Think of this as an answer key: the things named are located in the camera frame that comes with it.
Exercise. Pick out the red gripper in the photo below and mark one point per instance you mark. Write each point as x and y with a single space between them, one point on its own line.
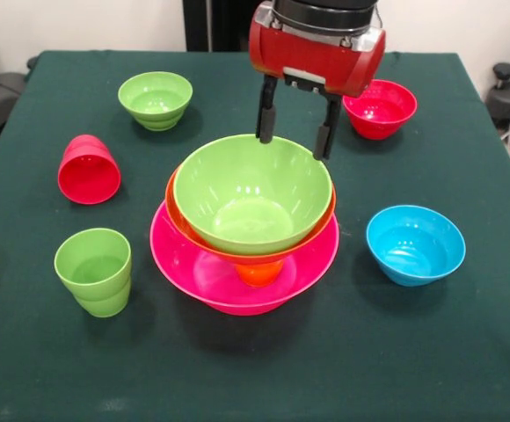
308 57

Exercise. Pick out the small red bowl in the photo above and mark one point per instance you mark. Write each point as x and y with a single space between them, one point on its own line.
378 112

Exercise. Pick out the large green bowl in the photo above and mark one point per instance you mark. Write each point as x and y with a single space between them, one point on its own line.
250 193

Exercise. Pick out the large orange bowl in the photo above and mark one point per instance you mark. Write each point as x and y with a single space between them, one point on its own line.
180 220

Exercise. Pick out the orange cup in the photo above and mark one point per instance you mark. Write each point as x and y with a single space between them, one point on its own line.
258 274

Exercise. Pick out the large pink bowl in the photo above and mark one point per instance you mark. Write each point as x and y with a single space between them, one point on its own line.
171 259

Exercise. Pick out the red cup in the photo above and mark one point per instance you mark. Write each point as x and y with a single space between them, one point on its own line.
89 178

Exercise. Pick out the green cup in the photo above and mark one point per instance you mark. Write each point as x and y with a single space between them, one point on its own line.
92 272

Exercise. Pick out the small green bowl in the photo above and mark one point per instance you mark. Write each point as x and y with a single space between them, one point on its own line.
155 99

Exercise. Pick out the small blue bowl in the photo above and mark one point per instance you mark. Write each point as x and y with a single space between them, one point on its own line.
413 250

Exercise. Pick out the dark green tablecloth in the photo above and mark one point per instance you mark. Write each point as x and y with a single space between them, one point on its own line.
255 360

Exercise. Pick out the black office chair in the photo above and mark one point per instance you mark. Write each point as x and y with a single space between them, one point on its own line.
0 94

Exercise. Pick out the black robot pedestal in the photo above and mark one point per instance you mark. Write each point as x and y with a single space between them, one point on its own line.
220 22

